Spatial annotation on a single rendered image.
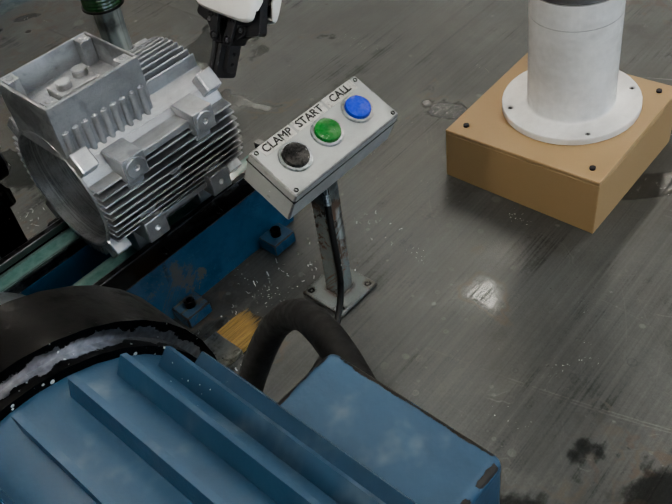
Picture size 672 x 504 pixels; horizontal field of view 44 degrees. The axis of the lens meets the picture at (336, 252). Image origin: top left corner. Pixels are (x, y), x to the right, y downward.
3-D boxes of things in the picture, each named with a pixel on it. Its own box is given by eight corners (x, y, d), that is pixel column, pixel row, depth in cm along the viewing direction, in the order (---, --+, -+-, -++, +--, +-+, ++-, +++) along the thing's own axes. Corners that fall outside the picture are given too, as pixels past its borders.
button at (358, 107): (355, 130, 91) (359, 120, 89) (336, 112, 92) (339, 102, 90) (373, 116, 92) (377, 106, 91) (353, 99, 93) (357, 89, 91)
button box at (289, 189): (288, 222, 88) (296, 196, 84) (241, 178, 90) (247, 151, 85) (388, 139, 96) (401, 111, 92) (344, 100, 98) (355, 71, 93)
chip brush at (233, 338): (150, 436, 96) (148, 432, 95) (124, 413, 98) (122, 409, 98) (274, 326, 105) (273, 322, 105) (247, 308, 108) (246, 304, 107)
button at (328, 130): (325, 154, 89) (329, 144, 87) (305, 136, 89) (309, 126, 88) (344, 139, 90) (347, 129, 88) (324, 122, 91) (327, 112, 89)
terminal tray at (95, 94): (71, 167, 88) (47, 112, 83) (18, 133, 94) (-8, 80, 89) (157, 111, 94) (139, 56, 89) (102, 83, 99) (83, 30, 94)
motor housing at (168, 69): (135, 281, 97) (82, 154, 83) (46, 218, 107) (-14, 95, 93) (257, 189, 106) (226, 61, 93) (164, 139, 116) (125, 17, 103)
